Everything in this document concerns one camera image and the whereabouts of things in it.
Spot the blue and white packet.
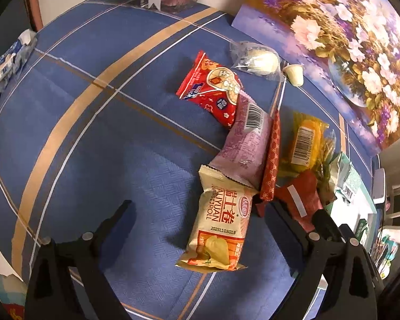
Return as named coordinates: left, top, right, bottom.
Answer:
left=0, top=28, right=38, bottom=95

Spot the small white jelly cup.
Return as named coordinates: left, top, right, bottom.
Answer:
left=283, top=64, right=305, bottom=87

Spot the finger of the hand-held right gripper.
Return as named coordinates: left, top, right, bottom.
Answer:
left=311, top=209, right=350, bottom=245

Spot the white electronic device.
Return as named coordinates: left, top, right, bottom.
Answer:
left=371, top=168, right=387, bottom=204

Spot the teal cardboard box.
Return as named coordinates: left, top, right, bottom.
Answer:
left=323, top=151, right=379, bottom=250

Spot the clear green pastry packet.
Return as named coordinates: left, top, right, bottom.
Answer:
left=315, top=130, right=342, bottom=204

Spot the red snack packet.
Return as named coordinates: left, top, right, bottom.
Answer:
left=175, top=51, right=245, bottom=130

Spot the yellow snack packet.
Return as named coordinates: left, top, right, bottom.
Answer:
left=280, top=111, right=330, bottom=174

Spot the blue plaid tablecloth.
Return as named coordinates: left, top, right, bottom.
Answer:
left=0, top=0, right=374, bottom=320

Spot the slim red patterned packet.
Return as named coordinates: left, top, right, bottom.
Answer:
left=259, top=109, right=281, bottom=202

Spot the orange packet with white stripe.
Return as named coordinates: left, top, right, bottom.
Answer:
left=256, top=170, right=324, bottom=232

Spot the pink snack packet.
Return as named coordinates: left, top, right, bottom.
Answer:
left=208, top=93, right=274, bottom=190

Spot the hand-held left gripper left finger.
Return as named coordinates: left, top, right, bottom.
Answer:
left=25, top=200, right=134, bottom=320

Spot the brown wooden frame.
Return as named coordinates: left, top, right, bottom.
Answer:
left=23, top=0, right=44, bottom=32

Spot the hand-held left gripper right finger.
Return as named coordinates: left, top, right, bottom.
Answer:
left=263, top=200, right=379, bottom=320

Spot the flower painting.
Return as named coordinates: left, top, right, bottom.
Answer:
left=231, top=0, right=400, bottom=157

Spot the green and white snack packet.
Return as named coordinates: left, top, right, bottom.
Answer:
left=333, top=151, right=354, bottom=194

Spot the cream wafer roll packet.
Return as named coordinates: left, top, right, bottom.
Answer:
left=175, top=164, right=258, bottom=271

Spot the clear packet with white pastry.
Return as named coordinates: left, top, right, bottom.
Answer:
left=229, top=40, right=285, bottom=82

